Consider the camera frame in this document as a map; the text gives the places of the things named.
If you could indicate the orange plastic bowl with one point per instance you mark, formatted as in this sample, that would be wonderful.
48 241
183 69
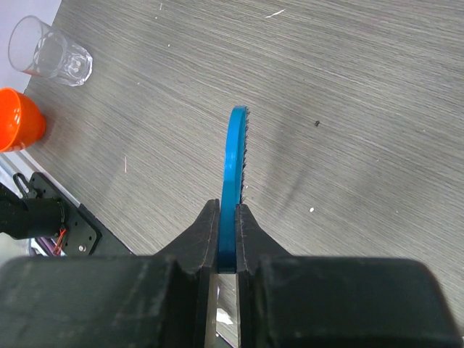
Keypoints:
22 123

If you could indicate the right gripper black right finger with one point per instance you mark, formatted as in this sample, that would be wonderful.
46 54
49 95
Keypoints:
263 279

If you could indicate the paper scrap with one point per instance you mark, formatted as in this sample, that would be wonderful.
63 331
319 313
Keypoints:
223 317

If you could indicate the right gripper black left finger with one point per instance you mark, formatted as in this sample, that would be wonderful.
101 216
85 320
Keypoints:
192 296

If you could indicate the clear plastic cup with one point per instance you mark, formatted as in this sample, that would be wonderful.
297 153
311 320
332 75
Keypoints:
37 49

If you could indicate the blue hand brush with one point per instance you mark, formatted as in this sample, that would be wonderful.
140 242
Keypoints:
232 191

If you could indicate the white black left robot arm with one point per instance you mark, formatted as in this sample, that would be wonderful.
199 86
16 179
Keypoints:
30 218

